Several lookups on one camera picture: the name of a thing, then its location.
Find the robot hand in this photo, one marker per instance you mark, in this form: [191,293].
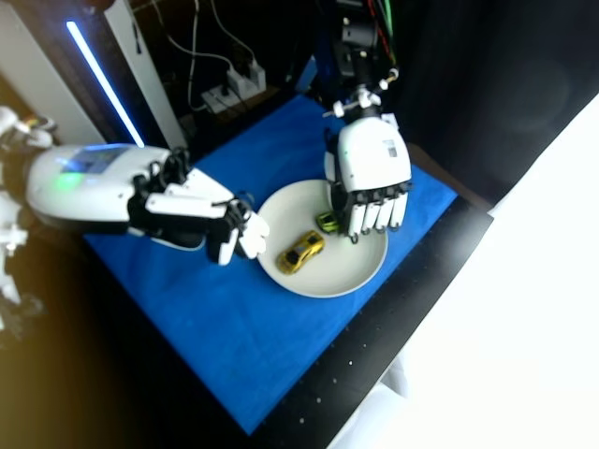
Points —
[374,159]
[93,192]

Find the green toy car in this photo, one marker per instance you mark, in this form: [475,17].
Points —
[327,222]

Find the yellow toy car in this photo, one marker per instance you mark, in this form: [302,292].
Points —
[302,252]

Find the blue-white light strip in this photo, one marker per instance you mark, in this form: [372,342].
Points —
[105,84]

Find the white round plate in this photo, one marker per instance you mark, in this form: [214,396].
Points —
[337,271]

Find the white equipment tower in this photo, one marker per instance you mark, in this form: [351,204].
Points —
[154,84]

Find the white power strip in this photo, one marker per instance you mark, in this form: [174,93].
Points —
[217,99]
[248,79]

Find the perforated board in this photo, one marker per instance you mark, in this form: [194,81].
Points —
[374,346]

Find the blue table cloth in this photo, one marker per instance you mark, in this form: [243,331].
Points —
[224,327]

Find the white backdrop cloth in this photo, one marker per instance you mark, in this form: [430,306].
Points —
[515,304]

